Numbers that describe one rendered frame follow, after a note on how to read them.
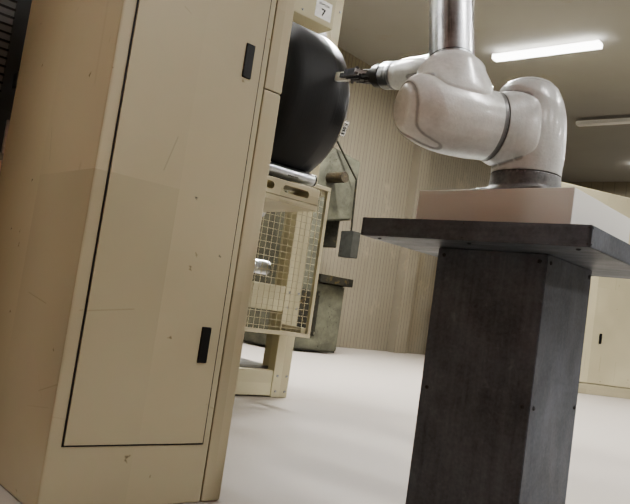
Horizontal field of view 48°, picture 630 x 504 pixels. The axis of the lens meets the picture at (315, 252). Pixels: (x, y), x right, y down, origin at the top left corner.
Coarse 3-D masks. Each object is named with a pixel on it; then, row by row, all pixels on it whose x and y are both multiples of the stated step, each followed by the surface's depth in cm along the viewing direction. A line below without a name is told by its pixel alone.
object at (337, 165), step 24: (336, 168) 726; (336, 192) 727; (264, 216) 706; (336, 216) 728; (312, 240) 707; (336, 240) 749; (336, 288) 732; (264, 312) 688; (336, 312) 733; (264, 336) 684; (312, 336) 712; (336, 336) 735
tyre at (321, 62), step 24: (288, 48) 242; (312, 48) 245; (336, 48) 258; (288, 72) 239; (312, 72) 241; (288, 96) 239; (312, 96) 242; (336, 96) 249; (288, 120) 240; (312, 120) 244; (336, 120) 251; (288, 144) 245; (312, 144) 250; (312, 168) 260
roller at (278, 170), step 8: (272, 168) 247; (280, 168) 250; (288, 168) 253; (280, 176) 252; (288, 176) 253; (296, 176) 255; (304, 176) 257; (312, 176) 260; (304, 184) 260; (312, 184) 261
